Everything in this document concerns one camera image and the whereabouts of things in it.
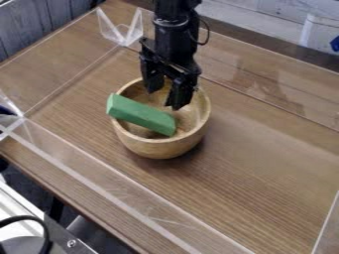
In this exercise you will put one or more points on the clear acrylic front wall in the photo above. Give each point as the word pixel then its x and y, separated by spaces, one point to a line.
pixel 149 222

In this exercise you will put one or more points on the clear acrylic corner bracket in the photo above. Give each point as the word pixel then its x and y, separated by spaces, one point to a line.
pixel 121 34

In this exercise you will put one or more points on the brown wooden bowl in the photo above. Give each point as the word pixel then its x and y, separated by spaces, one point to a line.
pixel 150 144

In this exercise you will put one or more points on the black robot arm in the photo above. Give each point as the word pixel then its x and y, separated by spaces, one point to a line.
pixel 175 10

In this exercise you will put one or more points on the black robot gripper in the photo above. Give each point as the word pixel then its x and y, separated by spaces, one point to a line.
pixel 167 56

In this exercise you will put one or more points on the green rectangular block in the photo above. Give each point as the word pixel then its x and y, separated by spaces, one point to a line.
pixel 134 112

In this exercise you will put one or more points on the grey metal bracket with screw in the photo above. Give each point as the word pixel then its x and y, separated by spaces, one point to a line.
pixel 65 242

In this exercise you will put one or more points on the white container in background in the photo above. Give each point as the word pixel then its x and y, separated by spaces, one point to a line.
pixel 321 34

